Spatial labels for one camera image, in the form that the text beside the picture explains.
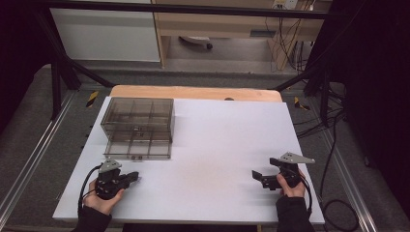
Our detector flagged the bundle of black floor cables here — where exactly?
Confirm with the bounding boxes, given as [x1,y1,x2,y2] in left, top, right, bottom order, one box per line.
[291,93,347,139]

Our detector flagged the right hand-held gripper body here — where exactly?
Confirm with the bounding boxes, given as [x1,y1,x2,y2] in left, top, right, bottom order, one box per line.
[262,152,316,191]

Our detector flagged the left hand-held gripper black cable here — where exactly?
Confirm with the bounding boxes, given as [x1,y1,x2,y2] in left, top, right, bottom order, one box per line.
[76,163,103,216]

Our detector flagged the wooden desk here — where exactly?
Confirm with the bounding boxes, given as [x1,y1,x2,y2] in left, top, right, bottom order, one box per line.
[151,0,333,71]

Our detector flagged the black metal stand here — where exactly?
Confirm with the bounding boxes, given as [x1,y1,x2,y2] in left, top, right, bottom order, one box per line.
[33,9,115,121]
[274,57,333,129]

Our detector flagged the right hand-held gripper black cable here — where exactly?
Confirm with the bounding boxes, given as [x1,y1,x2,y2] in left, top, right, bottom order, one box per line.
[299,175,313,220]

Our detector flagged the black curtain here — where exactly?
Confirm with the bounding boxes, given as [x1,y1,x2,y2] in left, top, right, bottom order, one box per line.
[0,0,62,133]
[308,0,410,220]

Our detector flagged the person's right hand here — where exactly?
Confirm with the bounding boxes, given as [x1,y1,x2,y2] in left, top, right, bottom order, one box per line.
[276,172,307,198]

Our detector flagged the black frame crossbar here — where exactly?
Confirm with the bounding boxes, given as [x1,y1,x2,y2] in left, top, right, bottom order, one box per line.
[42,0,349,20]

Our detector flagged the black looped floor cable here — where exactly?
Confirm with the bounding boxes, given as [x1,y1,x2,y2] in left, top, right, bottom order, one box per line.
[318,109,361,232]

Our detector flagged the hanging desk wires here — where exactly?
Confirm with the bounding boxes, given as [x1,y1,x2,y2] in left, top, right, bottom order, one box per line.
[264,9,318,73]

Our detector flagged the chair base with caster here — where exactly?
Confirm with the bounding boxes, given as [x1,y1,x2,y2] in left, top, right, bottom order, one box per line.
[178,35,214,51]

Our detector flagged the hand-held gripper black cable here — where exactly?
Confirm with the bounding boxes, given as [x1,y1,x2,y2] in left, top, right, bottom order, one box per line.
[76,163,103,216]
[299,175,313,220]

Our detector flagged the smoky transparent compartment drawer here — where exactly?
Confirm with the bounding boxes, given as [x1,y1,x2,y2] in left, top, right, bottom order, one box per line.
[103,130,173,161]

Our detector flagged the white board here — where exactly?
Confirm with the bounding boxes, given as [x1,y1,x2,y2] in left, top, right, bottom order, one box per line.
[52,96,326,225]

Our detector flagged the person's left hand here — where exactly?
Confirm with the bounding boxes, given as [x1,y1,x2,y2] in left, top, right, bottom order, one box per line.
[82,178,126,217]

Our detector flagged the white cabinet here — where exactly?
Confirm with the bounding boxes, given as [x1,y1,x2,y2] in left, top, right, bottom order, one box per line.
[49,8,161,63]

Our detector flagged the yellow black tape strip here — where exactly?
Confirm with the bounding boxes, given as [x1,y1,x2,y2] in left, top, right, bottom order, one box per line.
[293,96,311,111]
[85,90,100,108]

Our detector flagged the white power strip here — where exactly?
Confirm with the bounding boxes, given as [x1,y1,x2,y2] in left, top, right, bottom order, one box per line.
[272,0,299,11]

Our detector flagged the aluminium rail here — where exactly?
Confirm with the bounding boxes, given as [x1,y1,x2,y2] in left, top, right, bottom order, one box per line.
[0,91,78,223]
[317,125,378,232]

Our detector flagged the light wooden table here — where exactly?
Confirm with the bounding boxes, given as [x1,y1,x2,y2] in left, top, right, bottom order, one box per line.
[109,84,283,103]

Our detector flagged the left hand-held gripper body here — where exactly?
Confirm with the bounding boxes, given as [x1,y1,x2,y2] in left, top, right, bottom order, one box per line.
[94,157,131,201]

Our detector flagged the smoky transparent drawer cabinet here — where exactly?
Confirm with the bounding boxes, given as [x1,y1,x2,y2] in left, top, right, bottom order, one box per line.
[100,97,176,144]

